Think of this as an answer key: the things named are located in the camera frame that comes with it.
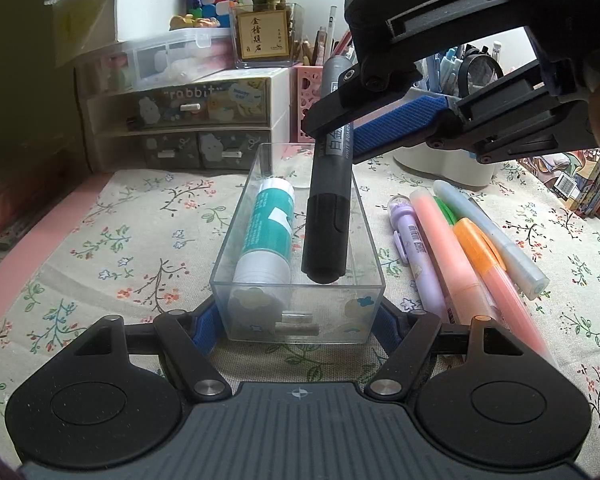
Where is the salmon pink highlighter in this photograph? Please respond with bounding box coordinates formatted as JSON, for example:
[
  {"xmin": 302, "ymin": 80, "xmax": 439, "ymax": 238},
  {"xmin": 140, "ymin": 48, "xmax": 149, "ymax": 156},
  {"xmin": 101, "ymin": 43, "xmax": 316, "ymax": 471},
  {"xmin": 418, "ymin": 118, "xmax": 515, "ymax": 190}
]
[{"xmin": 410, "ymin": 191, "xmax": 503, "ymax": 332}]

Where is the clear plastic organizer box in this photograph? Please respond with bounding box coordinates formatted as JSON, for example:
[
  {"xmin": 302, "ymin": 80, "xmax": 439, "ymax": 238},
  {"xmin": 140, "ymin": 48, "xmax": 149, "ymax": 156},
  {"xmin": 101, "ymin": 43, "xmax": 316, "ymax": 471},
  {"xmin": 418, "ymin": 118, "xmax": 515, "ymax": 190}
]
[{"xmin": 209, "ymin": 142, "xmax": 385, "ymax": 346}]

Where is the glass vase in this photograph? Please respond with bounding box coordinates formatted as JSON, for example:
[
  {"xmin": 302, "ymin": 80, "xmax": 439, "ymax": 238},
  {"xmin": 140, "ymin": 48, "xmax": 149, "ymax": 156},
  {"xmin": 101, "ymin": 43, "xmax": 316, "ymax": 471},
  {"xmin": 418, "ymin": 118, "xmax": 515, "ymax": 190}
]
[{"xmin": 230, "ymin": 2, "xmax": 304, "ymax": 70}]

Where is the clear compartment storage box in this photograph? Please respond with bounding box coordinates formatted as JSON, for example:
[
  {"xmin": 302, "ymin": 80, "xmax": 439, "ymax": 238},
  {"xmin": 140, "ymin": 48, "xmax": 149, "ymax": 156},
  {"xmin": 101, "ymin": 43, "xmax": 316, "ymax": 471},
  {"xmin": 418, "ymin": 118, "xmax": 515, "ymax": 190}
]
[{"xmin": 75, "ymin": 27, "xmax": 236, "ymax": 96}]

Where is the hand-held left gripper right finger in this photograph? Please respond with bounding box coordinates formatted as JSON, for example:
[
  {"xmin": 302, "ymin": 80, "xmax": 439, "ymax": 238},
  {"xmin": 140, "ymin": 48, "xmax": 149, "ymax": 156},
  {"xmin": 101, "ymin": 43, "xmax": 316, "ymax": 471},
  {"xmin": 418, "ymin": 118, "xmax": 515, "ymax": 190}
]
[{"xmin": 364, "ymin": 300, "xmax": 528, "ymax": 403}]

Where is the black magnifying glass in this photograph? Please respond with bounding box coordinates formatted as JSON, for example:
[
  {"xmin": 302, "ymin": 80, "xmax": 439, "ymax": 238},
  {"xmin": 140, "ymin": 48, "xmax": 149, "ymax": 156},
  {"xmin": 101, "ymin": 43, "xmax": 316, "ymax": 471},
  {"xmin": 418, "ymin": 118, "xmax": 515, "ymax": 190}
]
[{"xmin": 457, "ymin": 52, "xmax": 506, "ymax": 97}]

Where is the bunch of blue pens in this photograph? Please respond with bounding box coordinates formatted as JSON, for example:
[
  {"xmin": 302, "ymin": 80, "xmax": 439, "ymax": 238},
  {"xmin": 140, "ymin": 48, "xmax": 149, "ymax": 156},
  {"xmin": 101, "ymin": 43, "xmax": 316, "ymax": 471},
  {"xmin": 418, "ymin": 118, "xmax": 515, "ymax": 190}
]
[{"xmin": 422, "ymin": 42, "xmax": 505, "ymax": 98}]

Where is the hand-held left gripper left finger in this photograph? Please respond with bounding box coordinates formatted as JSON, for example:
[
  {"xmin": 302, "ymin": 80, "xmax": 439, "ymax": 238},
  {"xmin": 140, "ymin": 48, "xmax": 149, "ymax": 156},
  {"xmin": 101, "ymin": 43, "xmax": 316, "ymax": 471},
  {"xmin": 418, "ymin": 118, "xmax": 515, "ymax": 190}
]
[{"xmin": 74, "ymin": 296, "xmax": 233, "ymax": 403}]

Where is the white mini drawer cabinet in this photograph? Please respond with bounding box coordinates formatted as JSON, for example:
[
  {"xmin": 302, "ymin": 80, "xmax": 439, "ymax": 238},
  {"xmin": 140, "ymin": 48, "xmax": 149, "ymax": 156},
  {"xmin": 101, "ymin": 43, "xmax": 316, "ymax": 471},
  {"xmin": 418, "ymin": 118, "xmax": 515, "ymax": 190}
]
[{"xmin": 74, "ymin": 66, "xmax": 292, "ymax": 175}]

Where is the black whiteboard marker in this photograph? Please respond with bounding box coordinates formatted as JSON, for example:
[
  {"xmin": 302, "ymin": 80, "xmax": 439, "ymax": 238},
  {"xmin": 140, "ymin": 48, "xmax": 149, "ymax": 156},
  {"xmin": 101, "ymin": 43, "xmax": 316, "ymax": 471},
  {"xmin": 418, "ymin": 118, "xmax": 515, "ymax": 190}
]
[{"xmin": 300, "ymin": 55, "xmax": 357, "ymax": 285}]

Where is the bunch of pens and pencils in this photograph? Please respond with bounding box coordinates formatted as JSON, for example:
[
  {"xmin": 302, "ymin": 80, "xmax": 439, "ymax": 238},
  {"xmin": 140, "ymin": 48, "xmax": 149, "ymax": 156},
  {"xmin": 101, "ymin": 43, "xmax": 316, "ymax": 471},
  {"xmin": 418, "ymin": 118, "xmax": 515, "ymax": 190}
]
[{"xmin": 292, "ymin": 6, "xmax": 357, "ymax": 68}]

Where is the white and grey pen holder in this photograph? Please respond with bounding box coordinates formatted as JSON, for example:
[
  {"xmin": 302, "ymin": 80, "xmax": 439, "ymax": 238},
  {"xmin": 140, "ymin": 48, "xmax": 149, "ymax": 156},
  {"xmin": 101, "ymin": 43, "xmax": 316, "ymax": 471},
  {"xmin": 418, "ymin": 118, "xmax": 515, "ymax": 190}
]
[{"xmin": 392, "ymin": 87, "xmax": 502, "ymax": 191}]

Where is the green cap highlighter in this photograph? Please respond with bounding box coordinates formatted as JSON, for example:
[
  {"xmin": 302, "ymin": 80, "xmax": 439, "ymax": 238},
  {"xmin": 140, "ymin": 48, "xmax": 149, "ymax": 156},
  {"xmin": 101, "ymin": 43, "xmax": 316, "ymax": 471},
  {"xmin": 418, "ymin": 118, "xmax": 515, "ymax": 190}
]
[{"xmin": 434, "ymin": 197, "xmax": 462, "ymax": 227}]

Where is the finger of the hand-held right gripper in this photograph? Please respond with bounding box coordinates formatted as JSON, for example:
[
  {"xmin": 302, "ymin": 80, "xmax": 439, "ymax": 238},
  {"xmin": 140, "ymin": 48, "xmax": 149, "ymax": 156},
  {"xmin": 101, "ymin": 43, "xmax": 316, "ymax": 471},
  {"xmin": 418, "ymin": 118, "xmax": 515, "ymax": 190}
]
[
  {"xmin": 300, "ymin": 0, "xmax": 527, "ymax": 137},
  {"xmin": 354, "ymin": 62, "xmax": 600, "ymax": 166}
]

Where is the purple pen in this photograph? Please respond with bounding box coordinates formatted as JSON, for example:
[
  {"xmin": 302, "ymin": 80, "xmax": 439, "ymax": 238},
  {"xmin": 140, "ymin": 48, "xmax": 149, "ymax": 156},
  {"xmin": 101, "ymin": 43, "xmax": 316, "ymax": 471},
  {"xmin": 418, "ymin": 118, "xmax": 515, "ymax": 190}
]
[{"xmin": 387, "ymin": 196, "xmax": 461, "ymax": 328}]

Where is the pale blue highlighter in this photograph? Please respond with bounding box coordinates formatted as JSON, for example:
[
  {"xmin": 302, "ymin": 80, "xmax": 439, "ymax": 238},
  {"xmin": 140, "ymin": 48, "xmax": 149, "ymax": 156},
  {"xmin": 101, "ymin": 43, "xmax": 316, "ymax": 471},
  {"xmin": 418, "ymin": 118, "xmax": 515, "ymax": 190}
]
[{"xmin": 432, "ymin": 179, "xmax": 551, "ymax": 302}]

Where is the orange cap highlighter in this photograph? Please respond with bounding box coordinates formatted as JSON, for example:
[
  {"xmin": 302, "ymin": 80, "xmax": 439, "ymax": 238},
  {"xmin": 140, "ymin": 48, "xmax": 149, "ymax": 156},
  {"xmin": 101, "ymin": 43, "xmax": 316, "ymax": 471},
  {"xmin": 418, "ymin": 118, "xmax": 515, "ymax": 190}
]
[{"xmin": 452, "ymin": 216, "xmax": 561, "ymax": 368}]

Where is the white lidded box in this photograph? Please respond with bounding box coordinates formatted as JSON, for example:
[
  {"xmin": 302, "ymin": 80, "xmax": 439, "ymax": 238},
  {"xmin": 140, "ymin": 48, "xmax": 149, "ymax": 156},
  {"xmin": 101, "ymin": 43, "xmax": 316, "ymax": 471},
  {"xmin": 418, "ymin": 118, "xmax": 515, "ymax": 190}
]
[{"xmin": 44, "ymin": 0, "xmax": 118, "ymax": 68}]

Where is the cartoon cover book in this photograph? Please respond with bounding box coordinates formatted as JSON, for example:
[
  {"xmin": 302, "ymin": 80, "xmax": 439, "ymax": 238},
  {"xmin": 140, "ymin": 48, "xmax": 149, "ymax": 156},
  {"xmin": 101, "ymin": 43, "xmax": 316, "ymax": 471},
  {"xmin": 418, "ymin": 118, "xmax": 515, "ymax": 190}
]
[{"xmin": 520, "ymin": 147, "xmax": 600, "ymax": 219}]

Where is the teal and white glue stick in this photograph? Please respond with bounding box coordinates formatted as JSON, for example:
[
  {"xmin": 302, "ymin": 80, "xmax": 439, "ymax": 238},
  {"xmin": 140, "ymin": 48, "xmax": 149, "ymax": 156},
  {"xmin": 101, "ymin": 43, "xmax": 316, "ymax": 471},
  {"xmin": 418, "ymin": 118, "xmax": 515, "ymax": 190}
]
[{"xmin": 230, "ymin": 177, "xmax": 297, "ymax": 292}]

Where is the small orange figurine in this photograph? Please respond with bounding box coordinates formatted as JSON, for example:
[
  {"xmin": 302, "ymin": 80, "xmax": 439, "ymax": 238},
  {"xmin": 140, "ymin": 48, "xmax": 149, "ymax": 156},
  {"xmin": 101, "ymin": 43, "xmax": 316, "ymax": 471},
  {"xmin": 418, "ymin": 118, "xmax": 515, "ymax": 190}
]
[{"xmin": 169, "ymin": 12, "xmax": 222, "ymax": 32}]

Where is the pink perforated pen holder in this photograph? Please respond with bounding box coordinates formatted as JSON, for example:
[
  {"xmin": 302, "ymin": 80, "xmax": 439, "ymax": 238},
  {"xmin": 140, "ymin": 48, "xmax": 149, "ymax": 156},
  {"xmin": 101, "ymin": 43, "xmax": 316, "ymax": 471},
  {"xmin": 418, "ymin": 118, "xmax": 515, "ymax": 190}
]
[{"xmin": 292, "ymin": 62, "xmax": 332, "ymax": 143}]

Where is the brown calligraphy label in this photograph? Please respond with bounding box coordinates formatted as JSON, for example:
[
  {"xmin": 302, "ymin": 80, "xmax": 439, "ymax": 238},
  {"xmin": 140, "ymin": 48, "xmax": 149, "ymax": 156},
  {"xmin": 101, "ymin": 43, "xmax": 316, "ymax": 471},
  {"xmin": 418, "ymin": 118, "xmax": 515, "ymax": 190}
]
[{"xmin": 236, "ymin": 9, "xmax": 290, "ymax": 61}]

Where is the floral tablecloth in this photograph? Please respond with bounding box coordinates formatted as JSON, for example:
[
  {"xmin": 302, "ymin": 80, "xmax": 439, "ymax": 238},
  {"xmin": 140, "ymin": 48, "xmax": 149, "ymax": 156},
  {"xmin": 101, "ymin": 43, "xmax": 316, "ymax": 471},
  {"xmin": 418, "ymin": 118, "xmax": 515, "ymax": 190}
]
[{"xmin": 0, "ymin": 152, "xmax": 600, "ymax": 461}]

